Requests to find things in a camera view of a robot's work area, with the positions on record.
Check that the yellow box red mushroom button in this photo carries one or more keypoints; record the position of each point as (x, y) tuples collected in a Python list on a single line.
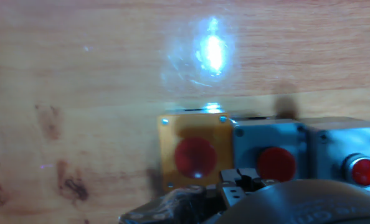
[(194, 127)]

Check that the grey box red mushroom button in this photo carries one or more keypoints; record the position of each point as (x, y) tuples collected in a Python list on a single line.
[(266, 137)]

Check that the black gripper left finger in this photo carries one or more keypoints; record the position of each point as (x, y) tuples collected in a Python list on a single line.
[(178, 207)]

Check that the grey box small red button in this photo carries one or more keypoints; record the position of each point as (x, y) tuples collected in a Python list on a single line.
[(337, 140)]

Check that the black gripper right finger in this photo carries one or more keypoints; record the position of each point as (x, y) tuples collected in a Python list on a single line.
[(312, 205)]

